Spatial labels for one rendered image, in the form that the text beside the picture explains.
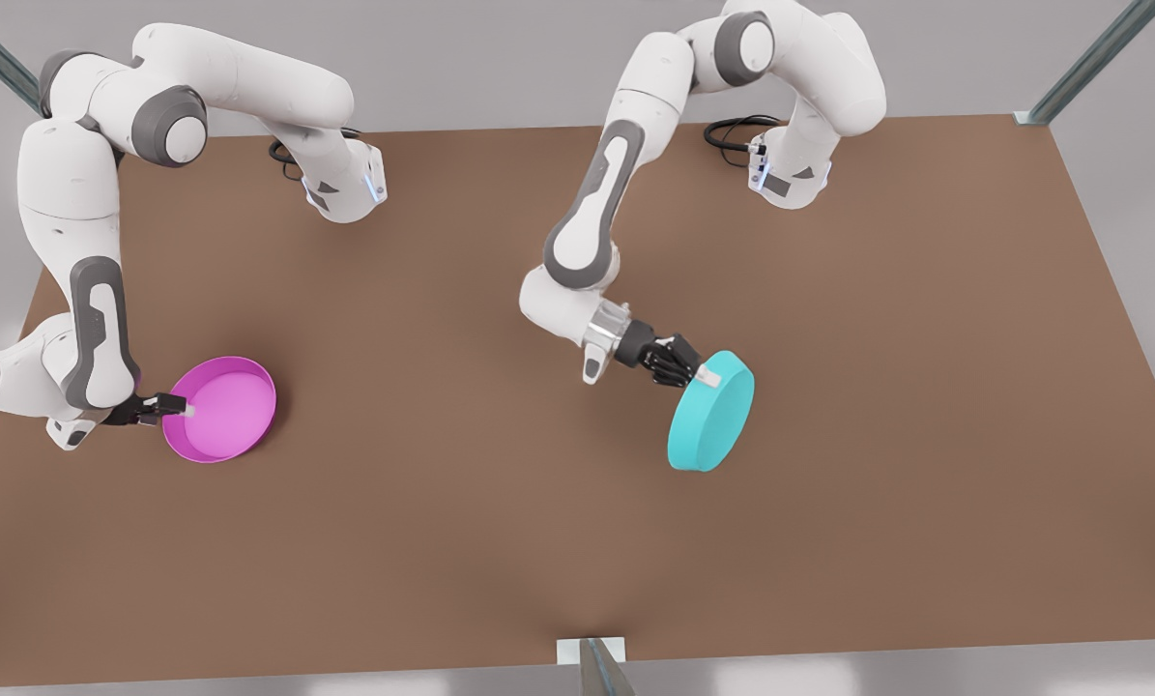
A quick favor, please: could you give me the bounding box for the pink plate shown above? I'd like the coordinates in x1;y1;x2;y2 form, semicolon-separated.
162;356;277;464

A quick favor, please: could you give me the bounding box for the blue plate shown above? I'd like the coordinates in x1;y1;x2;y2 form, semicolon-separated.
667;350;757;474

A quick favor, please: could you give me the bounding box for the black cable loop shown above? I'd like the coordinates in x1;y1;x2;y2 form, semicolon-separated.
268;128;365;183
704;115;783;170

